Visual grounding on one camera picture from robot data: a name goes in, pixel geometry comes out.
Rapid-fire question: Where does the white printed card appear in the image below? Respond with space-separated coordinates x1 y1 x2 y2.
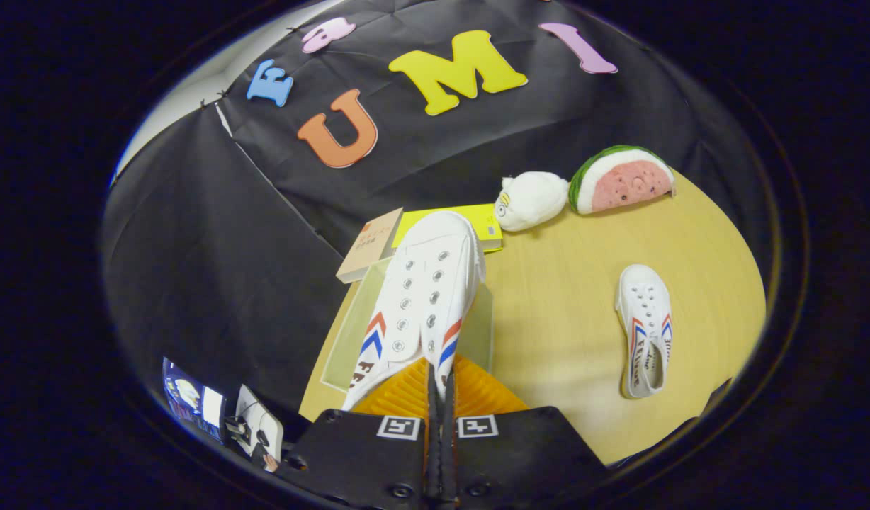
233 385 285 472

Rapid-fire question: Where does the tan book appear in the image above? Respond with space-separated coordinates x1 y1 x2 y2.
336 208 404 284

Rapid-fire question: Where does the white plush toy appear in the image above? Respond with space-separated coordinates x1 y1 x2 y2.
494 171 570 232

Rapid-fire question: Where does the white canvas shoe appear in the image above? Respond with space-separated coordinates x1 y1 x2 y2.
341 210 487 412
615 264 672 400

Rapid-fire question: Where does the black backdrop cloth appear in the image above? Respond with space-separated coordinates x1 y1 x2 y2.
102 0 769 426

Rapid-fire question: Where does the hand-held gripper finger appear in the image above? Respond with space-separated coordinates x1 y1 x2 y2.
276 356 439 510
441 354 609 510

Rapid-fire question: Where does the yellow book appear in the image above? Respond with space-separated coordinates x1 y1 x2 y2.
392 204 504 254

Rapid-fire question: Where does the dark blue printed box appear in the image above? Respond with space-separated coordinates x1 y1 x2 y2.
162 356 227 441

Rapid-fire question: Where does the beige fabric storage box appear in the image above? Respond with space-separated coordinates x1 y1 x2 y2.
320 259 494 392

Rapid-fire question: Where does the watermelon slice plush toy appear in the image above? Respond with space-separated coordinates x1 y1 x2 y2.
568 145 677 215

